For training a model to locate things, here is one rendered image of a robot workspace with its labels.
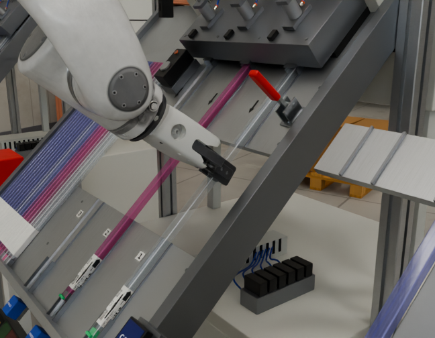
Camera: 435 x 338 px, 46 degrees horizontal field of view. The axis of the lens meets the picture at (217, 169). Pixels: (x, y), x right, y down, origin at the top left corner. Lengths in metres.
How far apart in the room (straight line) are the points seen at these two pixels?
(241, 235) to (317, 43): 0.30
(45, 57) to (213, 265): 0.32
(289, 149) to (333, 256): 0.59
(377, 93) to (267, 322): 0.48
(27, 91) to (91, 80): 5.16
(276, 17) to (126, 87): 0.41
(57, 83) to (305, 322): 0.63
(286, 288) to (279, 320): 0.07
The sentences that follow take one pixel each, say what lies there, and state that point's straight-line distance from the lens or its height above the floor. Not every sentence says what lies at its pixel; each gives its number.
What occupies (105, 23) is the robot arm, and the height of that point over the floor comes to 1.15.
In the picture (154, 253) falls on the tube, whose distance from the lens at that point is 0.73.
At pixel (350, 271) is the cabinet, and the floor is 0.62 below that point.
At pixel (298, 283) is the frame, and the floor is 0.65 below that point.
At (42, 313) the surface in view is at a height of 0.74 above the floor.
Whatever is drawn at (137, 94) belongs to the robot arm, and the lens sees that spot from 0.53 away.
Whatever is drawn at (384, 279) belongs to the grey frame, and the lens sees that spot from 0.96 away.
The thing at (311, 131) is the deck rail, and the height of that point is 1.00.
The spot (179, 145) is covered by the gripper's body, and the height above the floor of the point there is 1.00.
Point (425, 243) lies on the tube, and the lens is 0.48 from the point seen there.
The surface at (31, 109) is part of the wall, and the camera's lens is 5.72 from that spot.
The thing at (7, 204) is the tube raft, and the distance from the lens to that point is 1.17.
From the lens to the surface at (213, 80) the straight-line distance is 0.96.
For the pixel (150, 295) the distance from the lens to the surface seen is 0.71.
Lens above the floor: 1.15
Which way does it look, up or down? 16 degrees down
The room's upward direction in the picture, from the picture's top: straight up
